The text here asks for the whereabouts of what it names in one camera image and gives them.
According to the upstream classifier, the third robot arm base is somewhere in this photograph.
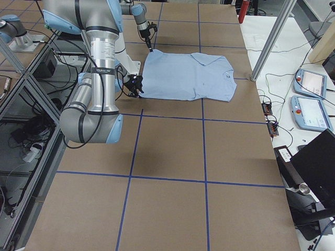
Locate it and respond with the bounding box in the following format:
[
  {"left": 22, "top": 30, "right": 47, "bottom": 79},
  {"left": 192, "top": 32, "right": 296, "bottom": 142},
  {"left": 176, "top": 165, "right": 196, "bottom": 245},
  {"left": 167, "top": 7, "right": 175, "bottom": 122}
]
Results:
[{"left": 1, "top": 14, "right": 38, "bottom": 53}]

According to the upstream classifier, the light blue polo shirt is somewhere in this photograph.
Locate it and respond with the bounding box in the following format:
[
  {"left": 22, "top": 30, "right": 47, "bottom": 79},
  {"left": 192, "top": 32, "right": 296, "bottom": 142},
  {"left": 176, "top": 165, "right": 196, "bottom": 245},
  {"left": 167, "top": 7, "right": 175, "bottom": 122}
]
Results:
[{"left": 141, "top": 49, "right": 237, "bottom": 101}]

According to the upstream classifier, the red cylinder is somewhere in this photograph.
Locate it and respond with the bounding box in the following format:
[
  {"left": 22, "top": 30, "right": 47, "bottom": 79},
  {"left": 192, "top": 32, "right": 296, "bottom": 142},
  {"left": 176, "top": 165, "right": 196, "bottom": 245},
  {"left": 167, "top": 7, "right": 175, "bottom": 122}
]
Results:
[{"left": 238, "top": 0, "right": 250, "bottom": 24}]

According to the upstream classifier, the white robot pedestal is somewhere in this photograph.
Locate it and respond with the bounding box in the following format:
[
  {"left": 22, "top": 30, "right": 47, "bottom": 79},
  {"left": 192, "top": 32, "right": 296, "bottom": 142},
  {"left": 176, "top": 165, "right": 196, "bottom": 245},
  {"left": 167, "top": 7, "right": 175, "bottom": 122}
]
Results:
[{"left": 115, "top": 33, "right": 141, "bottom": 75}]

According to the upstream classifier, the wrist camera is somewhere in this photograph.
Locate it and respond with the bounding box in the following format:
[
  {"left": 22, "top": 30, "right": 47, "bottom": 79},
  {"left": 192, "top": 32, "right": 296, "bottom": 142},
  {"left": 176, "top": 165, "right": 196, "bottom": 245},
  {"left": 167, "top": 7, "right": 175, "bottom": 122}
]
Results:
[{"left": 148, "top": 22, "right": 158, "bottom": 32}]

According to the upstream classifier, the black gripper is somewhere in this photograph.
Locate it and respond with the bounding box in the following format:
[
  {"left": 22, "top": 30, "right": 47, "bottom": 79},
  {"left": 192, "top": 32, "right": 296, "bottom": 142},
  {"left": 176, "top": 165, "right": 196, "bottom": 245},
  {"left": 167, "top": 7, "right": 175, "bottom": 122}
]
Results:
[
  {"left": 124, "top": 74, "right": 144, "bottom": 98},
  {"left": 139, "top": 29, "right": 153, "bottom": 52}
]

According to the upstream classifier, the far blue teach pendant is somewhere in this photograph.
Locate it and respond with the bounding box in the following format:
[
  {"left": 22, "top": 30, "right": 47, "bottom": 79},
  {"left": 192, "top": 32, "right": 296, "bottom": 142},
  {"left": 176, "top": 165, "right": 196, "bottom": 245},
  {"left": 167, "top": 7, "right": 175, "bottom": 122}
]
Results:
[{"left": 294, "top": 69, "right": 327, "bottom": 99}]

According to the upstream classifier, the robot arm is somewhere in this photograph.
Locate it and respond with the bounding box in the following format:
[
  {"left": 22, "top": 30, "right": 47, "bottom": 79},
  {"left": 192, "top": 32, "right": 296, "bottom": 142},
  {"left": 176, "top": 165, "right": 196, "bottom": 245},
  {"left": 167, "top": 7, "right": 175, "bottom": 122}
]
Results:
[
  {"left": 121, "top": 3, "right": 157, "bottom": 52},
  {"left": 42, "top": 1, "right": 147, "bottom": 144}
]

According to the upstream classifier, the aluminium frame post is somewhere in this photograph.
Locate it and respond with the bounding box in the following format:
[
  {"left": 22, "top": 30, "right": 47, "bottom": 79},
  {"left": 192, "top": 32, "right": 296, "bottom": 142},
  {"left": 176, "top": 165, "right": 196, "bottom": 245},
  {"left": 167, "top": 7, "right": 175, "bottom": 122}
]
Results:
[{"left": 250, "top": 0, "right": 297, "bottom": 82}]

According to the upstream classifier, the blue teach pendant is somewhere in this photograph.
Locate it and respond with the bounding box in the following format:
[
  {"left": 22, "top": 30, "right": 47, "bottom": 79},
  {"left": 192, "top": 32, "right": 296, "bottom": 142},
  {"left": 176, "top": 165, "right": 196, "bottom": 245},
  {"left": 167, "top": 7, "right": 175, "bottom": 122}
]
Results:
[
  {"left": 291, "top": 96, "right": 333, "bottom": 132},
  {"left": 294, "top": 69, "right": 327, "bottom": 99}
]

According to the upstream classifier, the near blue teach pendant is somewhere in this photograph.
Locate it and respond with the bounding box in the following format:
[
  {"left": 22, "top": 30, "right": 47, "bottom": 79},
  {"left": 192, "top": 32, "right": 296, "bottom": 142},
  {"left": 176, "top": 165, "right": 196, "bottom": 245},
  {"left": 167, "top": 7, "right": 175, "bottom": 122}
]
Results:
[{"left": 291, "top": 96, "right": 333, "bottom": 132}]

